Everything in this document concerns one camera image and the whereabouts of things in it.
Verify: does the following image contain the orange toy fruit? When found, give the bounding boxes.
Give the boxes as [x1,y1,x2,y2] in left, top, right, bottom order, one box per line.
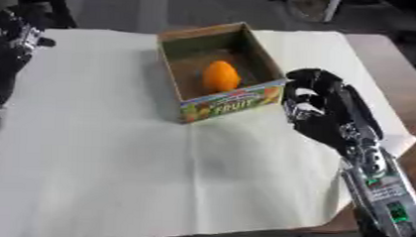
[200,59,244,95]

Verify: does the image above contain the cardboard box with fruit print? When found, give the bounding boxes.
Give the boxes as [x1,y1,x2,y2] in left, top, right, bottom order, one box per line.
[153,19,291,128]

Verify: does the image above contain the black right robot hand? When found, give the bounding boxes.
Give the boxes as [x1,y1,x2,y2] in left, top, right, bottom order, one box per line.
[279,66,389,160]

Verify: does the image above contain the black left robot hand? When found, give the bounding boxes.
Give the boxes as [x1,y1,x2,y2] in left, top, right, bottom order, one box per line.
[0,4,59,103]

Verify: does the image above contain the dark chair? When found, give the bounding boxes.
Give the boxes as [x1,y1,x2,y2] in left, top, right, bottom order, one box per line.
[11,0,80,31]

